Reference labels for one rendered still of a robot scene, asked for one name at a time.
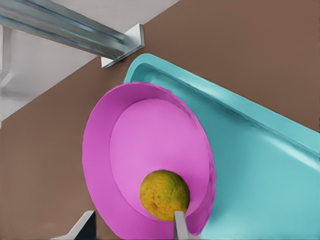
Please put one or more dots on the orange fruit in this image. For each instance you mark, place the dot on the orange fruit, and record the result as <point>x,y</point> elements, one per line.
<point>162,193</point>

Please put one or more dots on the pink round plate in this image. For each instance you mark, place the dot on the pink round plate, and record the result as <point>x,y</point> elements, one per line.
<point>140,140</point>

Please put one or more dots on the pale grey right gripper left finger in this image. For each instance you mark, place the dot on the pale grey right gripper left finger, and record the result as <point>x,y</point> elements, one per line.
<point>82,227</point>

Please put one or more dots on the teal rectangular tray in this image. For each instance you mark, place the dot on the teal rectangular tray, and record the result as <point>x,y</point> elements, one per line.
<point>250,162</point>

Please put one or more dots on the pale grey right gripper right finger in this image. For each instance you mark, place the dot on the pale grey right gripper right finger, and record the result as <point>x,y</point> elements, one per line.
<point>180,226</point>

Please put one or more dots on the silver frame post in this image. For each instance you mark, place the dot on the silver frame post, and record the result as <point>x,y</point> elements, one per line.
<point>75,32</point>

